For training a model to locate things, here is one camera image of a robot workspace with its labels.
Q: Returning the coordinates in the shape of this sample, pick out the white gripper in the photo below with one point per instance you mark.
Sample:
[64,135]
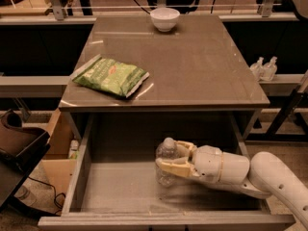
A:
[208,163]

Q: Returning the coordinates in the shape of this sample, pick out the clear plastic water bottle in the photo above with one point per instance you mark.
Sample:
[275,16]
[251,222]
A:
[166,150]

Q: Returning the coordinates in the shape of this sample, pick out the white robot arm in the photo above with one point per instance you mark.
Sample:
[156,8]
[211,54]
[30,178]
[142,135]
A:
[261,176]

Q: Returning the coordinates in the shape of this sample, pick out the open grey top drawer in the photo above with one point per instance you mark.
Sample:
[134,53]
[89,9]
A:
[114,185]

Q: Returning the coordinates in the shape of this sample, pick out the clear pump bottle left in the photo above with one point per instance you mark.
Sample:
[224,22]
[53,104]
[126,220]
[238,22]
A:
[256,68]

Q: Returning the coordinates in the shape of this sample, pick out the clear pump bottle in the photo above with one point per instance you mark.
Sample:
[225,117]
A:
[269,69]
[256,68]

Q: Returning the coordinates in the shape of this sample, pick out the clear pump bottle right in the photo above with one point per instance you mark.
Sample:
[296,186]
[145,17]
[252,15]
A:
[269,69]

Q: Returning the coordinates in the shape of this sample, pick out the green chip bag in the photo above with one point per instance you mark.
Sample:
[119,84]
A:
[110,76]

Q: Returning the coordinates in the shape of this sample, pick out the cardboard box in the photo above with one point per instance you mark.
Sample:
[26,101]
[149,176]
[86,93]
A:
[56,163]

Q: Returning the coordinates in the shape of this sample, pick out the white ceramic bowl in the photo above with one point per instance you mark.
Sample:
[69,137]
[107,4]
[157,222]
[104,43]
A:
[164,19]

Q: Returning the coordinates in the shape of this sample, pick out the grey metal railing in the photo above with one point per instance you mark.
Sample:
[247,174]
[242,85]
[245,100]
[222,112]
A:
[238,10]

